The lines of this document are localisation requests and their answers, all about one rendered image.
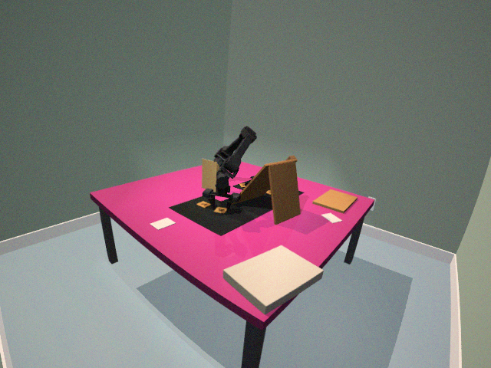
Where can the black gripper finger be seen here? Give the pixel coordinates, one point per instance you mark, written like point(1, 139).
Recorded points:
point(212, 201)
point(228, 205)

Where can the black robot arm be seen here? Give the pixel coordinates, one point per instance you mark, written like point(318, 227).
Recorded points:
point(231, 161)

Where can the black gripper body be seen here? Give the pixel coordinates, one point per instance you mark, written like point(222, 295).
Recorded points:
point(209, 193)

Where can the cream flat rectangular card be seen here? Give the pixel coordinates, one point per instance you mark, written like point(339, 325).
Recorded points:
point(330, 217)
point(162, 223)

